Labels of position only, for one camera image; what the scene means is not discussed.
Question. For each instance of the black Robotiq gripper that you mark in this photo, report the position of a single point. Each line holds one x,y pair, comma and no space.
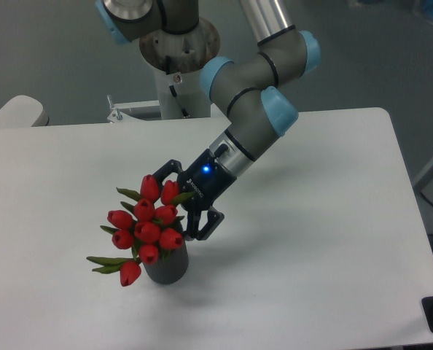
208,180

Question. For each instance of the white metal base frame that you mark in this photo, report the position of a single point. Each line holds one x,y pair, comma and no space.
151,111

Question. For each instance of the dark grey ribbed vase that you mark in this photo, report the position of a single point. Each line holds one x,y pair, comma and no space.
167,259

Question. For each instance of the white chair armrest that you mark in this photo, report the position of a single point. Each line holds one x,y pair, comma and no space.
23,112

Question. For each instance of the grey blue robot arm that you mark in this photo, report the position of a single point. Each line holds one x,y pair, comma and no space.
182,48

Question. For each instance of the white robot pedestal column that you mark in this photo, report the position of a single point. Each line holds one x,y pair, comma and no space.
180,95

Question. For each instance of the red tulip bouquet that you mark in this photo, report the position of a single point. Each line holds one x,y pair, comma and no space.
155,209

